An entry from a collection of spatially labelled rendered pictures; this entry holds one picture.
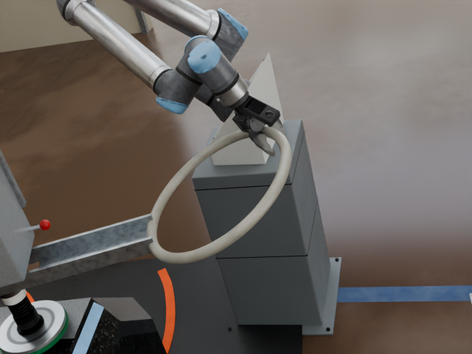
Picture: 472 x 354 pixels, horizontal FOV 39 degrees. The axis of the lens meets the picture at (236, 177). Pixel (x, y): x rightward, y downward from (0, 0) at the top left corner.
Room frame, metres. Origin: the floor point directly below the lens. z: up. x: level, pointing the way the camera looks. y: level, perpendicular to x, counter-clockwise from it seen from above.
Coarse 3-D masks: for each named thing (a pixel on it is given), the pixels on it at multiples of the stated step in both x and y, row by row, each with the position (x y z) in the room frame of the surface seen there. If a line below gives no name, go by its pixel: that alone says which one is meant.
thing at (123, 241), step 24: (144, 216) 1.60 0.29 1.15; (72, 240) 1.60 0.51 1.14; (96, 240) 1.60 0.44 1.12; (120, 240) 1.58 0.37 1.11; (144, 240) 1.48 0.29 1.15; (48, 264) 1.56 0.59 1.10; (72, 264) 1.49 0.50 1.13; (96, 264) 1.49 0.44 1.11; (0, 288) 1.49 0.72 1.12; (24, 288) 1.49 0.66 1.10
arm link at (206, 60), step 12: (204, 48) 1.67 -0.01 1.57; (216, 48) 1.66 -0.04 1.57; (192, 60) 1.65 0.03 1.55; (204, 60) 1.63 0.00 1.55; (216, 60) 1.63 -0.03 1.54; (204, 72) 1.63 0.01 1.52; (216, 72) 1.63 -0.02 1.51; (228, 72) 1.64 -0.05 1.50; (216, 84) 1.63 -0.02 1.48; (228, 84) 1.63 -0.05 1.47
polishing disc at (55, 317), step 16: (32, 304) 1.65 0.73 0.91; (48, 304) 1.63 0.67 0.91; (48, 320) 1.55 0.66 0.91; (64, 320) 1.54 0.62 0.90; (0, 336) 1.54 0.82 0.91; (16, 336) 1.52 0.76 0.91; (32, 336) 1.50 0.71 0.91; (48, 336) 1.48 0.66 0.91; (16, 352) 1.45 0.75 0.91; (32, 352) 1.45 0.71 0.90
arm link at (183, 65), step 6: (198, 36) 1.82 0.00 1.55; (204, 36) 1.83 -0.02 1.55; (192, 42) 1.79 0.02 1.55; (198, 42) 1.77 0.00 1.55; (186, 48) 1.81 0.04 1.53; (192, 48) 1.75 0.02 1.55; (186, 54) 1.78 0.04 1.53; (186, 60) 1.76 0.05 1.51; (180, 66) 1.77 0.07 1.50; (186, 66) 1.75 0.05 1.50; (186, 72) 1.74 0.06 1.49; (192, 72) 1.74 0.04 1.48; (192, 78) 1.74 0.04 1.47; (198, 78) 1.74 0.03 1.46
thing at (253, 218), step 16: (272, 128) 1.63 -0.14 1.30; (224, 144) 1.75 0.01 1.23; (288, 144) 1.52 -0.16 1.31; (192, 160) 1.76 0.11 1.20; (288, 160) 1.45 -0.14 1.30; (176, 176) 1.73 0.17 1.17; (272, 192) 1.36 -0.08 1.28; (160, 208) 1.64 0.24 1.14; (256, 208) 1.33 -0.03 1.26; (240, 224) 1.31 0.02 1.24; (224, 240) 1.30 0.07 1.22; (160, 256) 1.40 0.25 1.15; (176, 256) 1.35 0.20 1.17; (192, 256) 1.32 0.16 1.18; (208, 256) 1.30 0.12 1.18
